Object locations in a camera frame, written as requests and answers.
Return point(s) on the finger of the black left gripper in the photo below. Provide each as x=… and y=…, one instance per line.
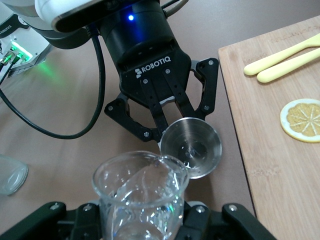
x=130, y=122

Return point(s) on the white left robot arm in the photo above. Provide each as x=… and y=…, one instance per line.
x=10, y=32

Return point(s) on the green sleeved glass bottle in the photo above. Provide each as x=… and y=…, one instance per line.
x=12, y=175

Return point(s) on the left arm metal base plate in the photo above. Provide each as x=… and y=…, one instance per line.
x=20, y=70

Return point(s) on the yellow plastic knife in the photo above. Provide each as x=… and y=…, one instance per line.
x=275, y=58

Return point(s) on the wooden cutting board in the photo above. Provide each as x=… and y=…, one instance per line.
x=275, y=175

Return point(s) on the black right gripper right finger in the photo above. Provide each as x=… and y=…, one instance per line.
x=225, y=225

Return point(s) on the dried lemon slice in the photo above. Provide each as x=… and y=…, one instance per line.
x=302, y=120

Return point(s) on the clear glass beaker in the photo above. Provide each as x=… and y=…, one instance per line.
x=140, y=200

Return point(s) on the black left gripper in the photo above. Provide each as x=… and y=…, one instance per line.
x=145, y=40

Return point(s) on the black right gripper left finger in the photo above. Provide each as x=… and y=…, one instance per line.
x=50, y=222

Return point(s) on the steel double jigger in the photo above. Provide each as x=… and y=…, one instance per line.
x=192, y=140

